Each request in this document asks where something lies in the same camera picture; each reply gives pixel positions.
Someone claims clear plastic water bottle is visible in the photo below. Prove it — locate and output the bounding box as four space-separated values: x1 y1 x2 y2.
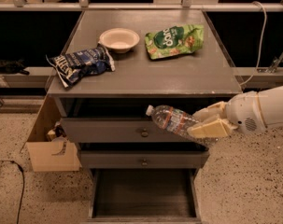
146 105 219 147

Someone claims black object on ledge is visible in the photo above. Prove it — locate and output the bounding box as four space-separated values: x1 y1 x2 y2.
0 59 29 76

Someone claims cardboard box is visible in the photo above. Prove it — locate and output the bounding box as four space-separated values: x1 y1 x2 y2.
26 96 81 172

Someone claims white hanging cable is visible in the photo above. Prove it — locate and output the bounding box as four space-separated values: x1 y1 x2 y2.
238 0 269 87

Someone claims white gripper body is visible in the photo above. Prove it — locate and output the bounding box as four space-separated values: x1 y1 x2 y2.
226 91 266 134

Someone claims white paper bowl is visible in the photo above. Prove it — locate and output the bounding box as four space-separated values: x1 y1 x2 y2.
99 28 140 53

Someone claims grey middle drawer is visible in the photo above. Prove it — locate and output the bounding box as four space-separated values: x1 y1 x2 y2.
78 151 209 169

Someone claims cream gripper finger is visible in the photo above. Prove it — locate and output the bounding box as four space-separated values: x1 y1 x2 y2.
192 101 226 121
187 119 238 138

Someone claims grey top drawer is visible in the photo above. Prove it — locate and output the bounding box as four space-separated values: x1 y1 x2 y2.
60 116 228 144

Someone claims black floor cable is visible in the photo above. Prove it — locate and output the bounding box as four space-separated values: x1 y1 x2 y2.
0 160 26 224

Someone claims grey bottom drawer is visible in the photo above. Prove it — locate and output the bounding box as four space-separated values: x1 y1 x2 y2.
88 169 203 224

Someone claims grey drawer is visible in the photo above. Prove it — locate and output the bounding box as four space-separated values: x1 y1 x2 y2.
88 169 203 224
60 116 228 144
78 151 209 169

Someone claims green snack bag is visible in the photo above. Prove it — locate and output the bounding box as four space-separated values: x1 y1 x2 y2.
145 24 204 60

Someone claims grey drawer cabinet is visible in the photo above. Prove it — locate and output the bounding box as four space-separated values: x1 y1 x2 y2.
47 8 244 224

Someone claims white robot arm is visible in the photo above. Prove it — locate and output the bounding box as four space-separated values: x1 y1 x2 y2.
187 86 283 138

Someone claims metal railing frame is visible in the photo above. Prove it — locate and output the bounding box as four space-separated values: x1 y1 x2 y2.
0 0 283 12

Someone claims blue chip bag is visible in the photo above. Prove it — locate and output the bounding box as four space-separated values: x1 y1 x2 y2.
46 43 115 89

